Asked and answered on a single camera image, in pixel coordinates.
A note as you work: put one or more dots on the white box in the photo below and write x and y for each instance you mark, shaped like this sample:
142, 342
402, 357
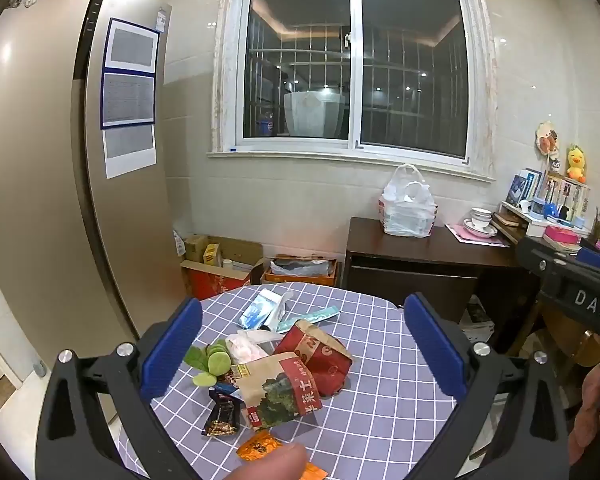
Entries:
477, 320

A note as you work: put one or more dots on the small blue wrapper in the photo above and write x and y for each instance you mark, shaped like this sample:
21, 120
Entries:
225, 389

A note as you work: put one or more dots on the red paper bag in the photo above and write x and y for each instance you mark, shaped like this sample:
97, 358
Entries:
320, 360

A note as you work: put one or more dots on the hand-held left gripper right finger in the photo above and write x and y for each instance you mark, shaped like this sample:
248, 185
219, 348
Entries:
437, 345

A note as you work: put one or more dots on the blue framed paper sheet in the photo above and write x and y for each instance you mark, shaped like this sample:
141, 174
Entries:
128, 100
132, 45

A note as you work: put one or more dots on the stacked white bowls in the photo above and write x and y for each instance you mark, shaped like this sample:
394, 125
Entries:
480, 220

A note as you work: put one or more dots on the blue white packet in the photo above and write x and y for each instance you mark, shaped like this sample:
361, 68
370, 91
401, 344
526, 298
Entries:
260, 310

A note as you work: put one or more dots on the filled white plastic bag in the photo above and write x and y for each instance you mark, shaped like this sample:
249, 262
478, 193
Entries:
410, 210

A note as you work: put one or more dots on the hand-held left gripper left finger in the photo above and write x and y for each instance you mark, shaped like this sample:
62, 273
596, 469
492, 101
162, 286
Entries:
172, 345

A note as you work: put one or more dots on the person's left hand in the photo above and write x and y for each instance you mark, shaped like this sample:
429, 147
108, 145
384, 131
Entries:
270, 462

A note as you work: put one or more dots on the yellow duck plush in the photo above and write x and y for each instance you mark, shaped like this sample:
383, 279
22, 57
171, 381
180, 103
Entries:
576, 162

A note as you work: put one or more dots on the wooden chair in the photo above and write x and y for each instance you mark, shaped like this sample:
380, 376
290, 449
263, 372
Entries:
565, 332

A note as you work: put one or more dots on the pink box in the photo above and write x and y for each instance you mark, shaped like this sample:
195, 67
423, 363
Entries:
560, 234

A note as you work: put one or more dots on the purple checked tablecloth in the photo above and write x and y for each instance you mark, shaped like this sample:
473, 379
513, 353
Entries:
380, 385

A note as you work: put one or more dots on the pink book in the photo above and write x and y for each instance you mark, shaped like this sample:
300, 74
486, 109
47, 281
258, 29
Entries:
475, 237

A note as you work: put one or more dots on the wooden desk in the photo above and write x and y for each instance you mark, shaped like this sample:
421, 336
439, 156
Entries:
512, 232

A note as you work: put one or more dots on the beige refrigerator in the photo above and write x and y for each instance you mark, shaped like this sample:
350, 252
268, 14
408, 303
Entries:
40, 160

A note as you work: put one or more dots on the open cardboard box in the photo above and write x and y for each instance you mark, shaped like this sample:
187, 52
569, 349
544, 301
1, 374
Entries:
215, 280

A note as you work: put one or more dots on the dark wooden cabinet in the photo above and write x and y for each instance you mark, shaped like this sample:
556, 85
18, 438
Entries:
405, 260

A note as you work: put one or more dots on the row of books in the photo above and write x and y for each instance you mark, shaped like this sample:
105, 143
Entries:
550, 195

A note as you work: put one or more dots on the orange wrapper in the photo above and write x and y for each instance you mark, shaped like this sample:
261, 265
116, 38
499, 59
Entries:
314, 472
260, 445

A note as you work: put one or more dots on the dark snack wrapper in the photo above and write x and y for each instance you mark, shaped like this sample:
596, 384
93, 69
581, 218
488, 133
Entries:
222, 417

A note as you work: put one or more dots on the person's right hand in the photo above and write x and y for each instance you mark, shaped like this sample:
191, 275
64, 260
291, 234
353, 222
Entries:
590, 410

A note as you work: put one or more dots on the green plush leaf toy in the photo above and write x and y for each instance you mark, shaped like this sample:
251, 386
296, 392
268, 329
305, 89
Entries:
215, 362

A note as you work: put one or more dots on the crumpled white plastic bag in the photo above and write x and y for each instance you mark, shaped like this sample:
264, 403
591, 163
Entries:
245, 345

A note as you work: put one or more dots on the orange wall decoration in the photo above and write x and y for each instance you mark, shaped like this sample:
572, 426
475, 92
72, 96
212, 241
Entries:
547, 140

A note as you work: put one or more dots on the brown paper bag tree print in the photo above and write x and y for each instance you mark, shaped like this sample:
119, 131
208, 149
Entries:
285, 395

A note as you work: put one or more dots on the white paper sheet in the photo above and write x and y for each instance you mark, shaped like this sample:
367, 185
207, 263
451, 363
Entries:
130, 150

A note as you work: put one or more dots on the teal wrapper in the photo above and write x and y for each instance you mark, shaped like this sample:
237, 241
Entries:
310, 317

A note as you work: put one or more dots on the orange box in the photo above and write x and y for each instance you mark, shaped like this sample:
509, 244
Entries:
300, 277

